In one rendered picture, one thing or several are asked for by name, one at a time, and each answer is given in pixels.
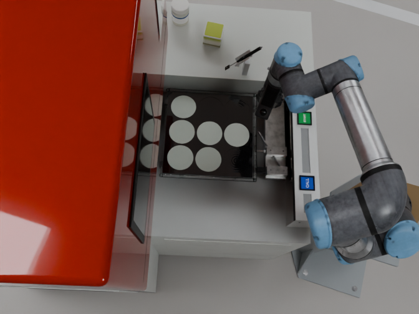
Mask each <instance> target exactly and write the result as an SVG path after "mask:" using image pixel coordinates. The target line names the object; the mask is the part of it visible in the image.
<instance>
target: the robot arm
mask: <svg viewBox="0 0 419 314"><path fill-rule="evenodd" d="M301 61H302V50H301V48H300V47H299V46H298V45H297V44H295V43H292V42H286V43H283V44H281V45H280V46H279V47H278V49H277V51H276V52H275V54H274V58H273V60H272V64H271V66H270V67H268V68H267V69H268V71H269V72H268V74H267V78H266V81H265V83H264V86H263V88H261V90H259V91H258V94H257V95H256V98H257V100H258V102H259V105H258V107H257V109H256V112H255V116H257V117H259V118H262V119H265V120H267V119H268V118H269V116H270V113H271V111H272V109H273V108H277V107H280V106H281V104H282V102H283V95H282V94H284V99H285V101H286V103H287V106H288V108H289V111H290V112H292V113H302V112H306V111H308V110H309V109H311V108H312V107H313V106H314V105H315V98H318V97H321V96H323V95H326V94H328V93H330V92H332V94H333V97H334V100H335V102H336V105H337V108H338V110H339V113H340V115H341V118H342V121H343V123H344V126H345V129H346V131H347V134H348V136H349V139H350V142H351V144H352V147H353V149H354V152H355V155H356V157H357V160H358V162H359V165H360V168H361V170H362V174H361V176H360V180H361V183H362V186H359V187H357V188H353V189H349V190H347V191H343V192H341V193H337V194H333V195H331V196H327V197H323V198H321V199H315V200H313V201H311V202H308V203H307V204H306V205H305V207H304V209H305V212H306V216H307V220H308V223H309V227H310V229H311V232H312V236H313V239H314V242H315V246H316V247H317V248H318V249H328V248H330V247H332V249H333V251H334V254H335V256H336V257H337V259H338V261H339V262H340V263H341V264H343V265H348V264H350V265H351V264H354V263H356V262H361V261H363V260H368V259H372V258H376V257H380V256H383V255H387V254H389V255H391V256H392V257H396V258H398V259H404V258H407V257H411V256H412V255H414V254H416V253H417V252H418V251H419V225H418V224H417V222H416V220H415V218H414V216H413V215H412V202H411V199H410V198H409V196H408V194H407V181H406V177H405V174H404V172H403V170H402V167H401V166H400V164H398V163H395V162H394V161H393V159H392V156H391V154H390V152H389V150H388V147H387V145H386V143H385V140H384V139H383V136H382V133H381V131H380V129H379V127H378V125H377V122H376V120H375V117H374V115H373V113H372V111H371V108H370V106H369V104H368V101H367V99H366V97H365V94H364V92H363V90H362V88H361V86H360V83H359V82H360V81H361V80H363V79H364V72H363V70H362V67H361V64H360V62H359V60H358V58H357V57H356V56H355V55H351V56H349V57H346V58H344V59H339V60H338V61H336V62H333V63H331V64H329V65H326V66H324V67H321V68H319V69H317V70H314V71H311V72H309V73H307V74H304V71H303V69H302V66H301Z"/></svg>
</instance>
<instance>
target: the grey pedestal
mask: <svg viewBox="0 0 419 314"><path fill-rule="evenodd" d="M360 176H361V174H360V175H358V176H356V177H355V178H353V179H351V180H350V181H348V182H346V183H344V184H343V185H341V186H339V187H338V188H336V189H334V190H333V191H331V192H330V196H331V195H333V194H337V193H341V192H343V191H347V190H349V189H350V188H352V187H354V186H355V185H357V184H358V183H360V182H361V180H360ZM310 233H311V243H310V244H308V245H305V246H303V247H301V248H298V249H296V250H293V251H291V253H292V258H293V261H294V265H295V268H296V272H297V277H298V278H301V279H303V280H306V281H309V282H312V283H316V284H318V285H321V286H324V287H327V288H331V289H333V290H336V291H339V292H342V293H346V294H348V295H351V296H354V297H357V298H360V294H361V290H362V284H363V279H364V273H365V266H366V263H367V260H363V261H361V262H356V263H354V264H351V265H350V264H348V265H343V264H341V263H340V262H339V261H338V259H337V257H336V256H335V254H334V251H333V249H332V247H330V248H328V249H318V248H317V247H316V246H315V242H314V239H313V236H312V232H311V229H310ZM372 259H373V260H376V261H379V262H382V263H385V264H388V265H392V266H394V267H398V265H399V260H400V259H398V258H396V257H392V256H391V255H389V254H387V255H383V256H380V257H376V258H372Z"/></svg>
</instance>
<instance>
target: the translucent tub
mask: <svg viewBox="0 0 419 314"><path fill-rule="evenodd" d="M224 27H225V24H222V23H218V22H213V21H206V25H205V30H204V33H203V45H207V46H211V47H217V48H220V46H221V41H222V38H223V32H224Z"/></svg>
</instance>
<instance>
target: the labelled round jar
mask: <svg viewBox="0 0 419 314"><path fill-rule="evenodd" d="M171 18H172V22H173V23H174V24H175V25H176V26H185V25H186V24H187V23H188V21H189V2H188V0H172V2H171Z"/></svg>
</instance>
